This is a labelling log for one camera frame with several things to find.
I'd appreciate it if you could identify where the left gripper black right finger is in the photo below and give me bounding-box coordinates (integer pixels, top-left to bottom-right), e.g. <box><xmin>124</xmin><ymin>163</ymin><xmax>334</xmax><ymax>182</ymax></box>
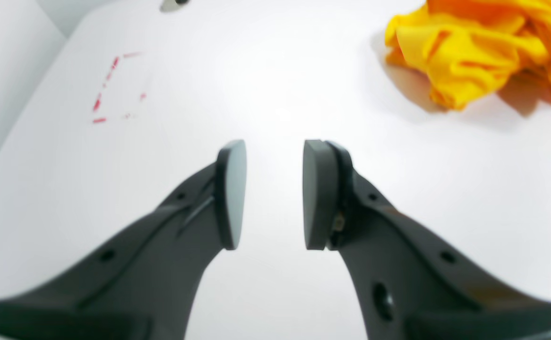
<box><xmin>303</xmin><ymin>140</ymin><xmax>551</xmax><ymax>340</ymax></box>

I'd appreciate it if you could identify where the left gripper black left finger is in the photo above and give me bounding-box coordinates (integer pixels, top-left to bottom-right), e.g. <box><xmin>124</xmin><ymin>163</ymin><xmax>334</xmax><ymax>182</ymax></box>
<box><xmin>0</xmin><ymin>140</ymin><xmax>247</xmax><ymax>340</ymax></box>

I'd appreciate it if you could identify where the red tape rectangle marking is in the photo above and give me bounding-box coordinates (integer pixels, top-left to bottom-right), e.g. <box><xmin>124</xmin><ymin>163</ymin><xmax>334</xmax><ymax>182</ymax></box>
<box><xmin>91</xmin><ymin>51</ymin><xmax>152</xmax><ymax>125</ymax></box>

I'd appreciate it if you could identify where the orange t-shirt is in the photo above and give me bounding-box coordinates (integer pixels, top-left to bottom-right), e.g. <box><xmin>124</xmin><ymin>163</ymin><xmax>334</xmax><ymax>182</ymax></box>
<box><xmin>384</xmin><ymin>0</ymin><xmax>551</xmax><ymax>111</ymax></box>

